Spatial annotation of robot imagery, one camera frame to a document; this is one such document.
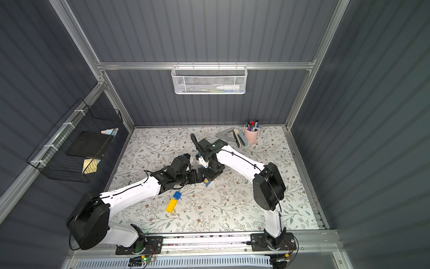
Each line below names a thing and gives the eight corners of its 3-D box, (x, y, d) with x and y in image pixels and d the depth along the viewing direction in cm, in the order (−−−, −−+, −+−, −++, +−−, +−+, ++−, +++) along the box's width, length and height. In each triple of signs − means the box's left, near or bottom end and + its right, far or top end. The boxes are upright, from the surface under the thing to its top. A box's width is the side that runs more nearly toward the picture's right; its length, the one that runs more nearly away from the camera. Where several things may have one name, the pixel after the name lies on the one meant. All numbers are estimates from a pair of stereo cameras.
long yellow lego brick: (166, 210, 85) (165, 209, 84) (172, 199, 89) (171, 198, 87) (171, 213, 85) (171, 211, 83) (177, 201, 88) (177, 200, 87)
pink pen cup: (244, 143, 113) (247, 129, 103) (243, 133, 118) (245, 120, 108) (257, 142, 113) (260, 129, 103) (255, 133, 118) (258, 120, 108)
